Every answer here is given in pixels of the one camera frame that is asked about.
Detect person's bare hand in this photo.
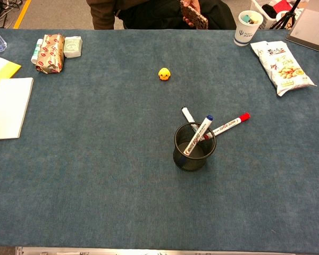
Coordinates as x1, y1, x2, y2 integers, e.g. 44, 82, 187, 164
182, 0, 203, 29

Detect black cap whiteboard marker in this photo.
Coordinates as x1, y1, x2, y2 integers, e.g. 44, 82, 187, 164
181, 106, 200, 133

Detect red cap whiteboard marker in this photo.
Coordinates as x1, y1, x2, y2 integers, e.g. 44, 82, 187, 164
203, 112, 251, 141

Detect blue cap whiteboard marker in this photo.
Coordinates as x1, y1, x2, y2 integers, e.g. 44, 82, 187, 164
184, 114, 214, 156

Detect black mesh pen cup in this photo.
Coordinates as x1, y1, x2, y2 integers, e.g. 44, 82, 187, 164
173, 122, 217, 172

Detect person in dark clothing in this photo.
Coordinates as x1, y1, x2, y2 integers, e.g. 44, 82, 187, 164
86, 0, 237, 30

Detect white paper cup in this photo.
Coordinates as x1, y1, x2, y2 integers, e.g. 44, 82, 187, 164
233, 10, 264, 47

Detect white plastic basket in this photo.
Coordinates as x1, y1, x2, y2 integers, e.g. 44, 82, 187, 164
250, 0, 296, 30

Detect yellow duck toy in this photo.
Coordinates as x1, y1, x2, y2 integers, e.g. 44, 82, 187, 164
158, 67, 171, 81

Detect red box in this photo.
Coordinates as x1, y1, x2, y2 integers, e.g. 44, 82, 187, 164
271, 0, 293, 13

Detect black tripod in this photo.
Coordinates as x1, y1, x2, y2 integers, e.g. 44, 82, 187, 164
271, 0, 303, 30

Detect white peanut snack bag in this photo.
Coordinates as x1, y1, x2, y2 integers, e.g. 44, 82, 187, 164
250, 40, 317, 97

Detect grey flat box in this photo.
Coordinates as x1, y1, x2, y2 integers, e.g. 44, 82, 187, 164
285, 0, 319, 56

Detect green white tissue pack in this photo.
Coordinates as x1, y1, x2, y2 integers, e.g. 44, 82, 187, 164
63, 36, 83, 59

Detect brown red-print wrapped package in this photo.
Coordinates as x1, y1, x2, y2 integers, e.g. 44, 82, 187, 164
35, 33, 65, 74

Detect white green glue stick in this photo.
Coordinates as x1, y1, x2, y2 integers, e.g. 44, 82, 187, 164
30, 38, 44, 65

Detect blue felt table mat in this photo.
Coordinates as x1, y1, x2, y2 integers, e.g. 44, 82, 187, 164
0, 28, 319, 248

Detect yellow paper sheet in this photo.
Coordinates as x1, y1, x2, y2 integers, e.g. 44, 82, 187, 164
0, 54, 22, 112

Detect white notebook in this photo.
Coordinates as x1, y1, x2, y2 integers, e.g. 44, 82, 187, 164
0, 77, 34, 141

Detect black floor cables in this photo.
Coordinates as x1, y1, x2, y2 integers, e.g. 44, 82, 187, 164
0, 0, 23, 29

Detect silver metal rail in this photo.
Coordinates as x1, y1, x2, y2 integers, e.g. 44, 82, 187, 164
15, 246, 319, 255

